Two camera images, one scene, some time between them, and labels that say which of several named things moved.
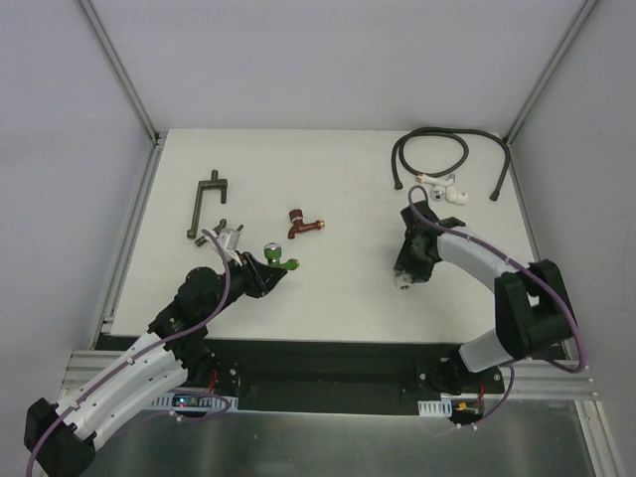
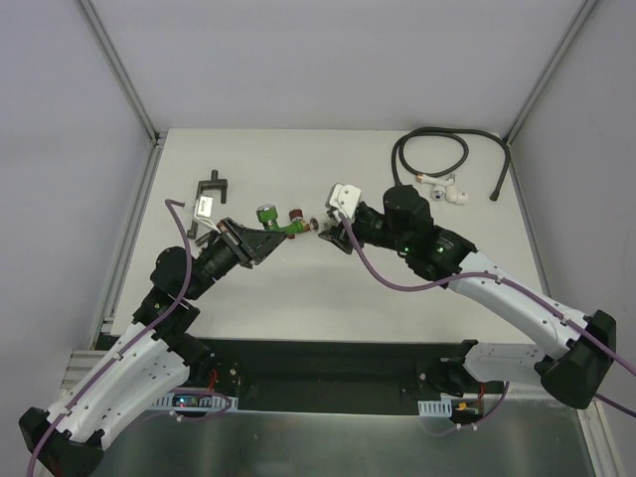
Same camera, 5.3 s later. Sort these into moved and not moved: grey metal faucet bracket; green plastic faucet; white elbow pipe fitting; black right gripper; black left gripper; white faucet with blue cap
Moved: white elbow pipe fitting; green plastic faucet; black left gripper; black right gripper
Not moved: white faucet with blue cap; grey metal faucet bracket
